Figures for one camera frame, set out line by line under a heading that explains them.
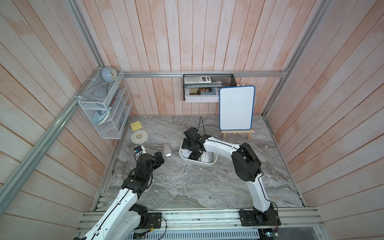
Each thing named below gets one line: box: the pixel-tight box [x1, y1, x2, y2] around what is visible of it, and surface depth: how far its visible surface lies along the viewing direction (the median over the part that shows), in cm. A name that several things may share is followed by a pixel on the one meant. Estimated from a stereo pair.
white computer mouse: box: [181, 148, 193, 158], surface depth 97 cm
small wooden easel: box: [221, 129, 255, 140], surface depth 103 cm
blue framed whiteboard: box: [219, 85, 256, 131], surface depth 94 cm
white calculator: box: [184, 76, 212, 85], surface depth 92 cm
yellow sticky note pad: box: [130, 120, 143, 132], surface depth 117 cm
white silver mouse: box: [200, 151, 216, 163], surface depth 95 cm
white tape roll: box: [130, 130, 148, 145], surface depth 109 cm
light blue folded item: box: [93, 106, 112, 127], surface depth 83 cm
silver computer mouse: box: [162, 142, 172, 157], surface depth 101 cm
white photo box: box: [184, 87, 220, 102], surface depth 95 cm
